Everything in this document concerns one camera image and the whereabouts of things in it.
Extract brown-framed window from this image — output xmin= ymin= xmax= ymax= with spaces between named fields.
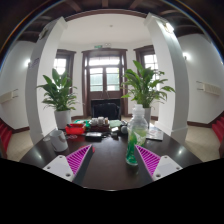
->
xmin=133 ymin=44 xmax=159 ymax=81
xmin=53 ymin=49 xmax=77 ymax=81

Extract grey headphones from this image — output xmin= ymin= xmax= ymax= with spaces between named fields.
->
xmin=119 ymin=124 xmax=129 ymax=135

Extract white wall radiator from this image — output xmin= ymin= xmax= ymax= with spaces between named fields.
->
xmin=0 ymin=89 xmax=19 ymax=104
xmin=196 ymin=80 xmax=222 ymax=97

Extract green notebook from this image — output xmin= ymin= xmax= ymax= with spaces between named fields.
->
xmin=109 ymin=119 xmax=123 ymax=129

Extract tall plant in white pot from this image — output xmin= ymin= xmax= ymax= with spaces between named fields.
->
xmin=120 ymin=59 xmax=176 ymax=126

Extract clear green-labelled drink bottle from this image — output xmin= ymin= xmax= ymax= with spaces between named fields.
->
xmin=125 ymin=103 xmax=149 ymax=167

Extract red carpeted staircase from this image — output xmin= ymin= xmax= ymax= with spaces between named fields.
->
xmin=0 ymin=118 xmax=14 ymax=151
xmin=211 ymin=114 xmax=224 ymax=143

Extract printed brochure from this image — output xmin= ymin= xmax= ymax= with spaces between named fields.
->
xmin=145 ymin=126 xmax=165 ymax=142

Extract black power adapter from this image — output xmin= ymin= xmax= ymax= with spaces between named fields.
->
xmin=84 ymin=131 xmax=103 ymax=141

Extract red box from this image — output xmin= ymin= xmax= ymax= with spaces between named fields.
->
xmin=65 ymin=123 xmax=87 ymax=136

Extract white mug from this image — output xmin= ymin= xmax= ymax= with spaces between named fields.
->
xmin=49 ymin=129 xmax=69 ymax=153

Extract black chair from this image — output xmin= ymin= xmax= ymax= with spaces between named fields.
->
xmin=90 ymin=101 xmax=122 ymax=121

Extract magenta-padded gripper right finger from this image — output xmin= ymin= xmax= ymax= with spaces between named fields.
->
xmin=134 ymin=144 xmax=184 ymax=186

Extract bushy plant in white pot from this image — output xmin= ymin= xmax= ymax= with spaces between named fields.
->
xmin=36 ymin=68 xmax=81 ymax=130

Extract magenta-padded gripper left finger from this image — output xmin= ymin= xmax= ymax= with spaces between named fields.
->
xmin=42 ymin=143 xmax=96 ymax=186

